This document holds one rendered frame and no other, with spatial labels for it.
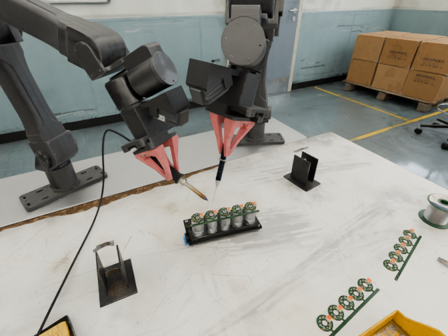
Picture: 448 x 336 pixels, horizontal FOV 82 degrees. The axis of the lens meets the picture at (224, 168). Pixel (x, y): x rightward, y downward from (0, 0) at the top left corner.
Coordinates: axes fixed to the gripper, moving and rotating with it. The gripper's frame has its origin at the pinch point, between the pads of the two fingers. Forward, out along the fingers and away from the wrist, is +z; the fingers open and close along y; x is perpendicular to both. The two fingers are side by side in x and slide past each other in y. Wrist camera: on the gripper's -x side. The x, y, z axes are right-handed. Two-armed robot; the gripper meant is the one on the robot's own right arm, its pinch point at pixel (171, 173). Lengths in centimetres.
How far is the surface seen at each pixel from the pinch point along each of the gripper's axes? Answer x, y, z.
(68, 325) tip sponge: 6.6, -26.6, 10.5
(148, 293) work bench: 0.5, -16.8, 14.2
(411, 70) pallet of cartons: -48, 357, 75
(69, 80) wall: 212, 122, -69
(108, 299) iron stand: 4.8, -20.8, 11.5
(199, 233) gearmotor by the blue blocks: -2.8, -3.6, 12.3
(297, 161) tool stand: -14.3, 27.0, 14.9
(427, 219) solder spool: -39, 26, 34
